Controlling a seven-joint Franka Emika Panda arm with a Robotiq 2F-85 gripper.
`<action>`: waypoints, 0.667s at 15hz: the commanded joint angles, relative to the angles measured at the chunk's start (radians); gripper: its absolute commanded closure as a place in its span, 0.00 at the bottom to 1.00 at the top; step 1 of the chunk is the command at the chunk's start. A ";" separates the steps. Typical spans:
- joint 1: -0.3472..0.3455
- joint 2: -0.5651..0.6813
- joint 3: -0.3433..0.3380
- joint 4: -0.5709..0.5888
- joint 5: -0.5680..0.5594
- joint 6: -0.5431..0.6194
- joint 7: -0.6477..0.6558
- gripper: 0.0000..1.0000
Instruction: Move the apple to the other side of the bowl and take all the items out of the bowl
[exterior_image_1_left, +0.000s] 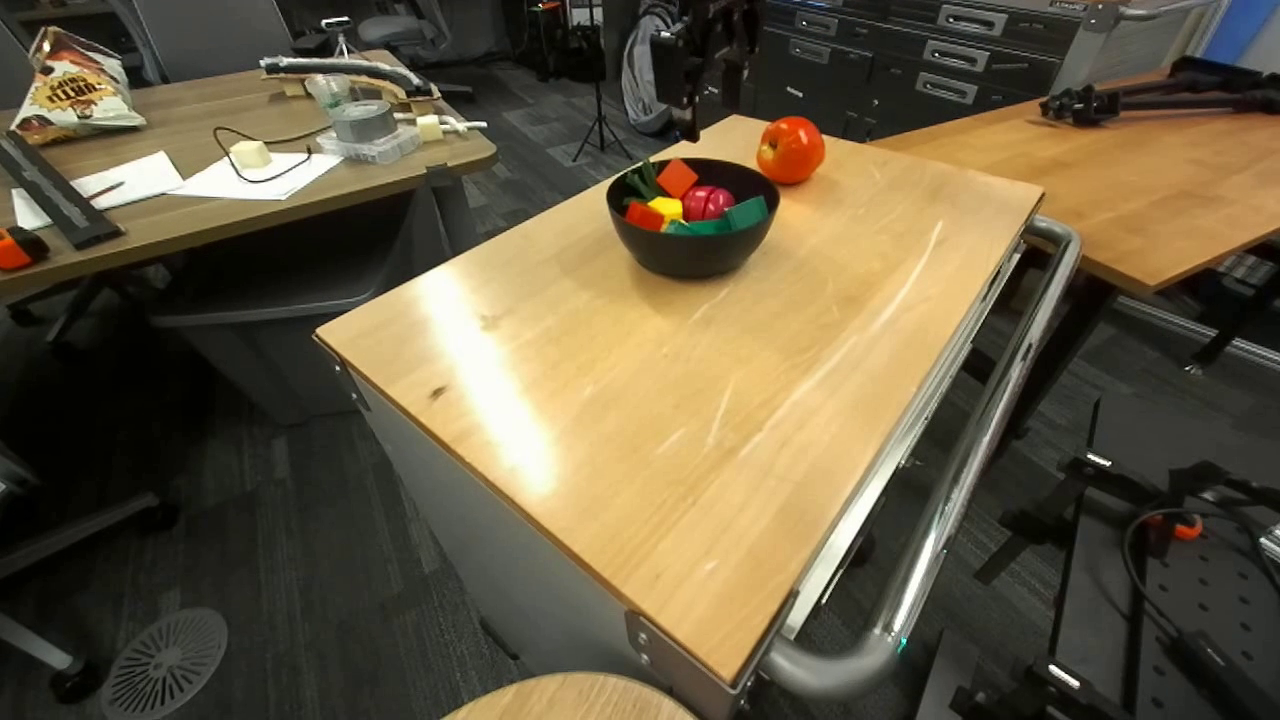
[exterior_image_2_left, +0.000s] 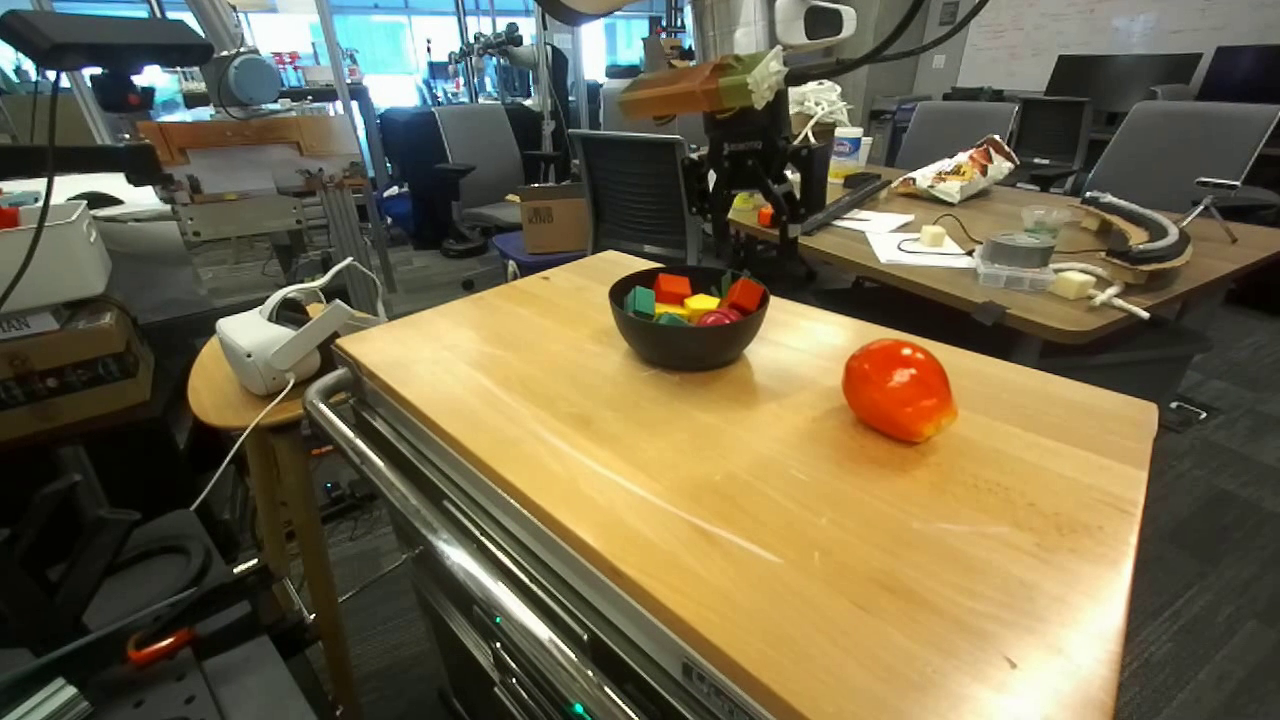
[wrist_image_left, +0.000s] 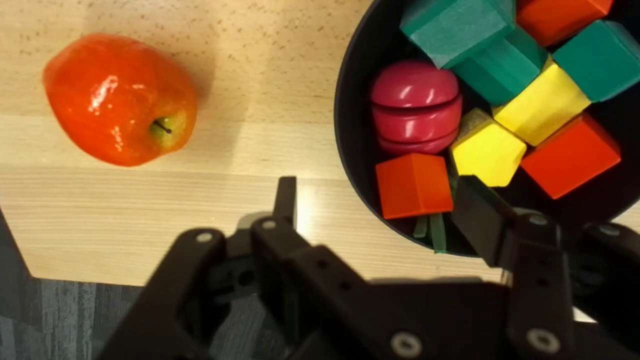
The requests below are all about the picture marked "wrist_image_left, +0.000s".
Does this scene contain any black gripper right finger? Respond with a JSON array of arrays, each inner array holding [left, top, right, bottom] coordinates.
[[450, 175, 515, 267]]

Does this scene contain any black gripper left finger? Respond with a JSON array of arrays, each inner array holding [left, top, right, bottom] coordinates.
[[272, 175, 297, 223]]

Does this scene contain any yellow wooden block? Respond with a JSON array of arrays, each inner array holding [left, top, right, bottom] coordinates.
[[450, 107, 528, 187]]

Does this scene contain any orange-red wooden cube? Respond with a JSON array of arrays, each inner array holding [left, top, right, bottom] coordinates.
[[375, 154, 454, 220], [519, 113, 622, 199]]

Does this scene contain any magenta toy radish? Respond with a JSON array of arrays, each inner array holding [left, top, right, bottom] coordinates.
[[369, 59, 462, 154]]

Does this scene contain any green hexagonal wooden block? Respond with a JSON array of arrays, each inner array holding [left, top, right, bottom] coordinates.
[[454, 27, 547, 105]]

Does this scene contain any red plastic apple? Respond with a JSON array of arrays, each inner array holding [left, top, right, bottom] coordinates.
[[42, 34, 196, 165]]

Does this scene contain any black bowl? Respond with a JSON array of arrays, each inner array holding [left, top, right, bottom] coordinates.
[[333, 0, 640, 248]]

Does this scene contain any yellow wooden cube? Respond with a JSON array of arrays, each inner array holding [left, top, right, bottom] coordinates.
[[492, 59, 589, 146]]

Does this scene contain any teal wooden cube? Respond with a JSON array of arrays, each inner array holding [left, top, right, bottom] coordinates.
[[552, 19, 640, 101]]

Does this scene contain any orange-red wooden block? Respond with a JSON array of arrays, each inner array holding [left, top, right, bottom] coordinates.
[[515, 0, 613, 46]]

